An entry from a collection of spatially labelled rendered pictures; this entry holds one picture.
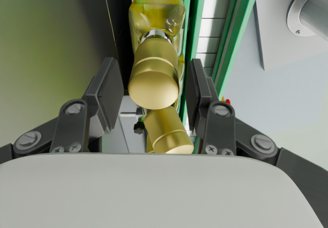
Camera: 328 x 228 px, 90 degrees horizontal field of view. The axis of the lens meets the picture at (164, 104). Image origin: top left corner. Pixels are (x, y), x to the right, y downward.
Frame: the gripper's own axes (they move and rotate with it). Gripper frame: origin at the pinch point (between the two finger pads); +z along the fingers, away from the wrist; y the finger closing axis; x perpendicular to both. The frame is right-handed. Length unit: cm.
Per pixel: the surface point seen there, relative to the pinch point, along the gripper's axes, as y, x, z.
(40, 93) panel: -11.8, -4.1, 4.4
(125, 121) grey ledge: -12.7, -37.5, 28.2
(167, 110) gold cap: 1.0, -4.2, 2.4
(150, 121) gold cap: -0.5, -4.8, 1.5
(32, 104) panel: -11.8, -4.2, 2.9
